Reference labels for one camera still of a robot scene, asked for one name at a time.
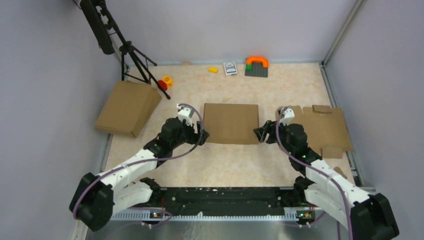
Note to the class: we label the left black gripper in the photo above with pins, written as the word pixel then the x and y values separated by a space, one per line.
pixel 194 137

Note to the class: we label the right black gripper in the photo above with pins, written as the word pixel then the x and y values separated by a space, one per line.
pixel 261 132

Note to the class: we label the large cardboard box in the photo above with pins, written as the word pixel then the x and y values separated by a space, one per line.
pixel 231 124

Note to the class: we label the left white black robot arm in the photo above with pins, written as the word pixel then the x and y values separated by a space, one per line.
pixel 96 196

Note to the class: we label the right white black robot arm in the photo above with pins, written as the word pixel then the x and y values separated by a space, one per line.
pixel 365 216

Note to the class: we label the folded cardboard box left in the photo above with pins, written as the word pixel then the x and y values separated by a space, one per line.
pixel 128 108

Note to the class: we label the playing card deck box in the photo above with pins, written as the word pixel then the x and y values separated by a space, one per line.
pixel 230 68

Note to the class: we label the red yellow toy block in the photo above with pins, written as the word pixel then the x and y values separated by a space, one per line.
pixel 166 82

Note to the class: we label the flat cardboard sheet right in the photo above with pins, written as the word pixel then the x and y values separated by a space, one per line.
pixel 327 134

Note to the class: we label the grey plate with orange arch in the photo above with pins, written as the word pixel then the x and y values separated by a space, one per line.
pixel 256 66

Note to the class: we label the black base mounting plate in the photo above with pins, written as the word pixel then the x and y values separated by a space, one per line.
pixel 230 202

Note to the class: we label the small wooden block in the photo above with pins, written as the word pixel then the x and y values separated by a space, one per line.
pixel 186 63

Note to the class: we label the small yellow block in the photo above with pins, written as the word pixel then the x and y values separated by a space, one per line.
pixel 213 70

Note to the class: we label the black tripod stand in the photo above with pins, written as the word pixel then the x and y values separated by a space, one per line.
pixel 112 41

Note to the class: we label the aluminium frame rail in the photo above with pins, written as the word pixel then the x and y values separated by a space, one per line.
pixel 141 192

